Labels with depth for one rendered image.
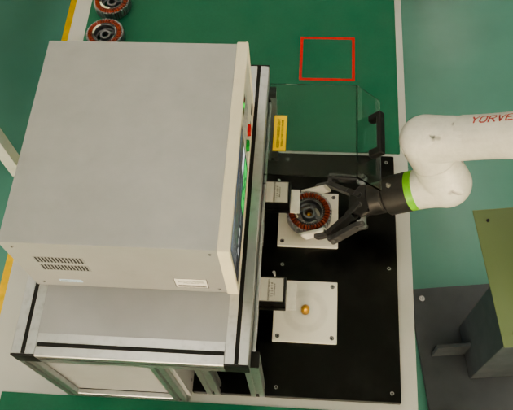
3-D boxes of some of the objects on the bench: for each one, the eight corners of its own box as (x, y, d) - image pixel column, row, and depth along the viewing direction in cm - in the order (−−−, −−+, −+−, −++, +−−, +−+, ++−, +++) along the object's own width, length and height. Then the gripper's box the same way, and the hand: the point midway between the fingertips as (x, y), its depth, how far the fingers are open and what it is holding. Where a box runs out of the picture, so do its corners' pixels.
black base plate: (392, 160, 181) (393, 156, 179) (400, 404, 152) (401, 403, 150) (218, 155, 184) (217, 150, 182) (193, 393, 155) (192, 391, 153)
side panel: (189, 388, 156) (165, 352, 127) (187, 402, 155) (164, 368, 126) (71, 381, 158) (22, 345, 129) (68, 394, 157) (18, 360, 128)
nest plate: (337, 284, 163) (337, 282, 162) (336, 345, 157) (336, 343, 156) (275, 281, 165) (274, 279, 163) (272, 342, 158) (271, 340, 157)
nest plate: (338, 195, 174) (338, 194, 173) (337, 249, 168) (337, 246, 166) (280, 194, 175) (279, 191, 174) (277, 246, 169) (277, 244, 168)
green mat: (393, -15, 209) (393, -15, 209) (400, 154, 182) (400, 154, 181) (96, -18, 216) (96, -18, 216) (59, 144, 188) (59, 144, 188)
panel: (218, 148, 183) (205, 79, 156) (192, 395, 153) (171, 364, 126) (214, 147, 183) (200, 79, 156) (187, 395, 153) (164, 363, 126)
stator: (331, 198, 172) (332, 190, 168) (331, 237, 167) (331, 232, 163) (287, 196, 172) (287, 189, 169) (285, 236, 167) (285, 229, 164)
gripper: (394, 248, 155) (309, 263, 166) (391, 160, 165) (311, 180, 176) (380, 236, 149) (293, 252, 160) (379, 146, 160) (297, 167, 171)
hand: (309, 213), depth 167 cm, fingers closed on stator, 11 cm apart
